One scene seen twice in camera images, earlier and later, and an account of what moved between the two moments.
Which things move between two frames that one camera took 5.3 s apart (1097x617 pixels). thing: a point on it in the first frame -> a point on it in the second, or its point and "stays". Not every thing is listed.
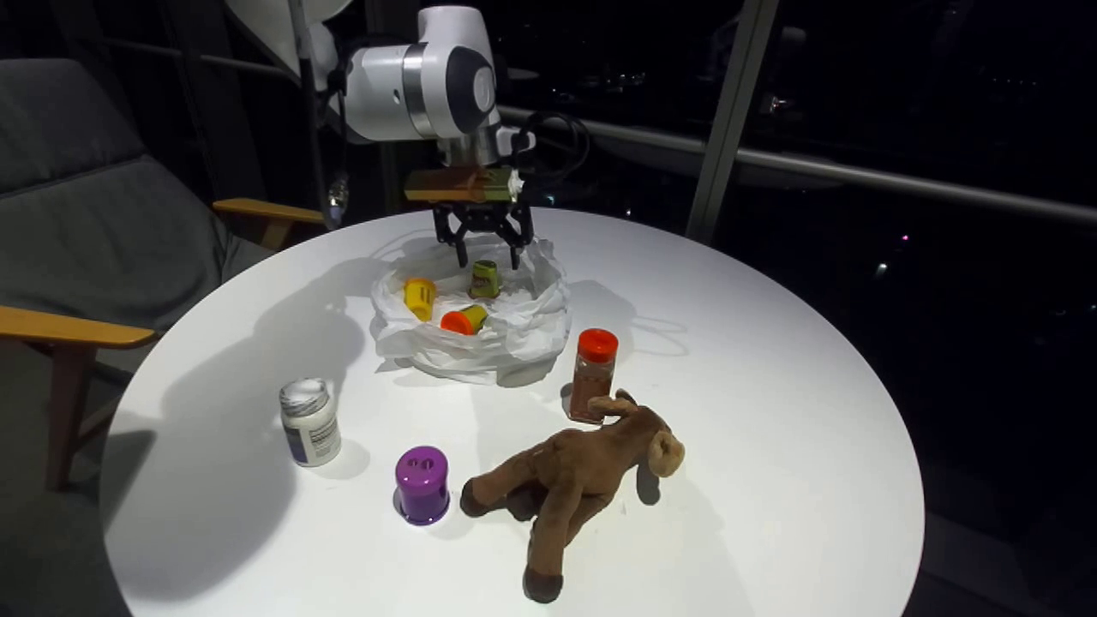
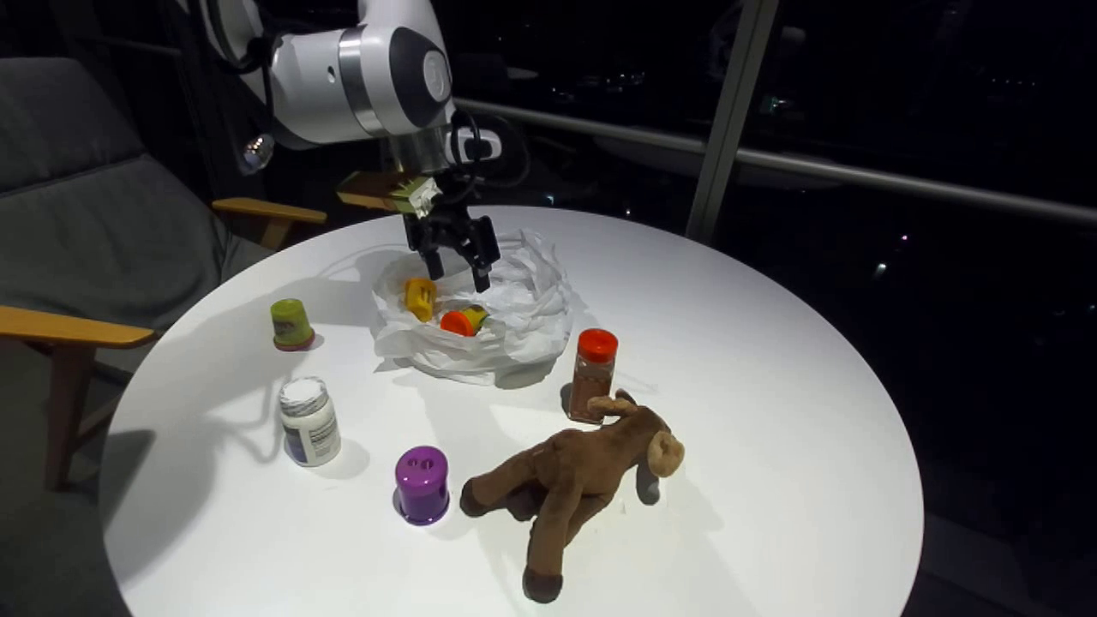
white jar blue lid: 309,418 stays
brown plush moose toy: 556,474 stays
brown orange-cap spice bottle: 595,366 stays
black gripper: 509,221 -> 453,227
